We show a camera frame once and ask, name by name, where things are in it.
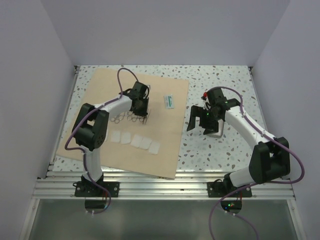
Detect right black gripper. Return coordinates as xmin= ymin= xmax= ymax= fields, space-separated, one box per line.
xmin=187 ymin=105 xmax=221 ymax=136

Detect steel forceps clamp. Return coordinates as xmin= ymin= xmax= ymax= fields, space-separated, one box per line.
xmin=127 ymin=114 xmax=145 ymax=123

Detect metal instrument tray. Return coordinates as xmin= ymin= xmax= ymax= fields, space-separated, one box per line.
xmin=209 ymin=119 xmax=224 ymax=138

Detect steel scissors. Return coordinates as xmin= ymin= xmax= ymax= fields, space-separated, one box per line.
xmin=110 ymin=113 xmax=125 ymax=124
xmin=125 ymin=111 xmax=133 ymax=121

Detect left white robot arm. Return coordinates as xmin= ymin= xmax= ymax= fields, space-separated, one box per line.
xmin=70 ymin=81 xmax=150 ymax=197

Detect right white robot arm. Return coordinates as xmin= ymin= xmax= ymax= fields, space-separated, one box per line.
xmin=187 ymin=87 xmax=291 ymax=197

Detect green white packet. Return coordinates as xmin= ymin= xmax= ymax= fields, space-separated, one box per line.
xmin=163 ymin=94 xmax=175 ymax=109

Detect beige cloth mat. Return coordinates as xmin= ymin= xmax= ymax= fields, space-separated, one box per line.
xmin=55 ymin=68 xmax=190 ymax=180

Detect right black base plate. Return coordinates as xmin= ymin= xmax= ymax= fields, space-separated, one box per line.
xmin=206 ymin=179 xmax=253 ymax=198

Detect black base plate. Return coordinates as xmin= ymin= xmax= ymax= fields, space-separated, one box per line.
xmin=72 ymin=176 xmax=120 ymax=198
xmin=206 ymin=179 xmax=253 ymax=198

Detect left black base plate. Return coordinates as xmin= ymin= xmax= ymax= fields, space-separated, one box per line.
xmin=72 ymin=176 xmax=120 ymax=198

